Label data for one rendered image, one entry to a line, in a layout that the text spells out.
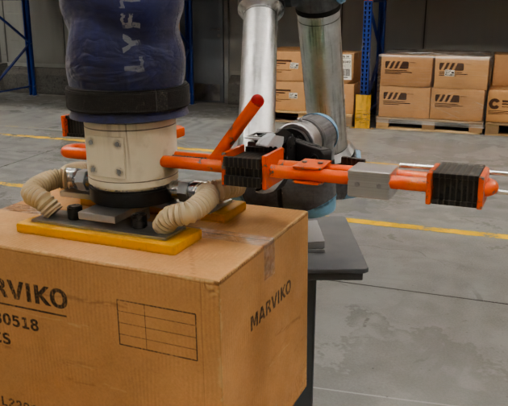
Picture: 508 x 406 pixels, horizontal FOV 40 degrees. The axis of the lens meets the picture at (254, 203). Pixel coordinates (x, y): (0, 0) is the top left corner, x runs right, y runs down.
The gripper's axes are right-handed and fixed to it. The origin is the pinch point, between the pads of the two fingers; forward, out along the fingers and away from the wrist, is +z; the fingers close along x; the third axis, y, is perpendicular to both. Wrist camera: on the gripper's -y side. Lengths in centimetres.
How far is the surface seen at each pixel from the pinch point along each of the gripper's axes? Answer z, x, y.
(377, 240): -309, -120, 52
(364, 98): -693, -85, 168
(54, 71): -787, -85, 696
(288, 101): -700, -95, 266
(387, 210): -376, -120, 62
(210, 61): -810, -61, 430
